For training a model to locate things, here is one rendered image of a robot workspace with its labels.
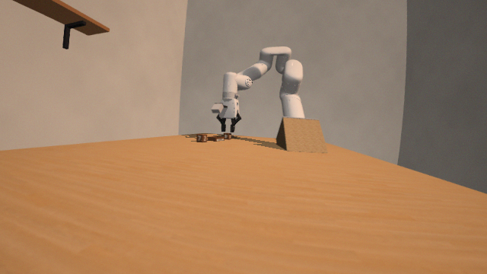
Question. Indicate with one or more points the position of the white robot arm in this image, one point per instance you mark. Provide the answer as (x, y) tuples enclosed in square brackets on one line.
[(292, 75)]

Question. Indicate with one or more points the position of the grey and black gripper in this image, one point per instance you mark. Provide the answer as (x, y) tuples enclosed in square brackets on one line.
[(229, 112)]

